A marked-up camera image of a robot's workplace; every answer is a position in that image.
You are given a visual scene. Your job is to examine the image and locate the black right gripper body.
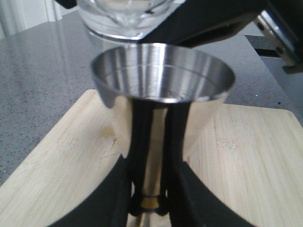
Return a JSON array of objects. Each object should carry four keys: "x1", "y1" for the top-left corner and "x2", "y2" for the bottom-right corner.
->
[{"x1": 254, "y1": 0, "x2": 303, "y2": 74}]

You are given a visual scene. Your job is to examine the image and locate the grey curtain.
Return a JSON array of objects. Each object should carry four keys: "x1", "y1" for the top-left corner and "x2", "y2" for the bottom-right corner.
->
[{"x1": 0, "y1": 0, "x2": 79, "y2": 39}]

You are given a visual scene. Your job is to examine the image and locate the steel double jigger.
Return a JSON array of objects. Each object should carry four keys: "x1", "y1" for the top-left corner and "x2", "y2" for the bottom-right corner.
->
[{"x1": 91, "y1": 43, "x2": 235, "y2": 227}]

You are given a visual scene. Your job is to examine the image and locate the clear glass beaker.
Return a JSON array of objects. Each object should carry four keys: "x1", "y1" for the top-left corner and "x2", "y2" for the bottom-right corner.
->
[{"x1": 76, "y1": 0, "x2": 184, "y2": 43}]

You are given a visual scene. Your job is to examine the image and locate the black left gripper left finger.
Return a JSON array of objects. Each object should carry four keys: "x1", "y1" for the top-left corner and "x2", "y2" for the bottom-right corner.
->
[{"x1": 50, "y1": 156, "x2": 136, "y2": 227}]

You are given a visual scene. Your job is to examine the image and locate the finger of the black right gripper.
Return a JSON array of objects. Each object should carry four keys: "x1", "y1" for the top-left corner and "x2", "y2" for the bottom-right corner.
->
[{"x1": 139, "y1": 0, "x2": 263, "y2": 47}]

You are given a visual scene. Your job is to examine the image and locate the light wooden cutting board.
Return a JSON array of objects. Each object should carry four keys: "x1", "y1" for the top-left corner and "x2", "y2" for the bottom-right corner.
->
[{"x1": 0, "y1": 90, "x2": 303, "y2": 227}]

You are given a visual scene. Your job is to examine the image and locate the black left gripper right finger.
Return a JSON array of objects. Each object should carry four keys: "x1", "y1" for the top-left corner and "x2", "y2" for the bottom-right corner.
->
[{"x1": 164, "y1": 162, "x2": 253, "y2": 227}]

